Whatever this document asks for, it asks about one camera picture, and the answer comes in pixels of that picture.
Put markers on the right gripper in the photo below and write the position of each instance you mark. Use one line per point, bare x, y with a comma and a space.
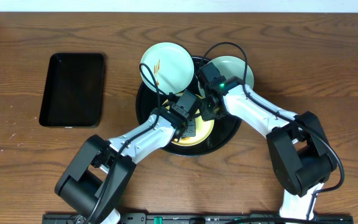
209, 112

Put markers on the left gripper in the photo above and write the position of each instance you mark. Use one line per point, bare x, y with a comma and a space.
190, 130

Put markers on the yellow plate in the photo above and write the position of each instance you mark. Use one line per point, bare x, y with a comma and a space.
203, 130

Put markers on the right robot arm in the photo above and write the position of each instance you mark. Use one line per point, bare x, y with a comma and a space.
302, 159

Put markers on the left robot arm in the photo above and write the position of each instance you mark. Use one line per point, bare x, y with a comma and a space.
97, 176

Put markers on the round black tray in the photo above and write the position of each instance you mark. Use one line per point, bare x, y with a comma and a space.
223, 131

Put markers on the right light green plate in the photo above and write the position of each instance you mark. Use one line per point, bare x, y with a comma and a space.
230, 66

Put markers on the light green plate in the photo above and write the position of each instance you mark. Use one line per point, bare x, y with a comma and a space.
171, 65
230, 66

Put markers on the left light green plate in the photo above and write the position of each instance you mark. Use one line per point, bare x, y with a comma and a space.
171, 65

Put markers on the black rectangular bin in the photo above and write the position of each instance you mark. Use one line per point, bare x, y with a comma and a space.
73, 93

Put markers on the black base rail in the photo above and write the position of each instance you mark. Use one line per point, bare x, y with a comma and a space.
141, 218

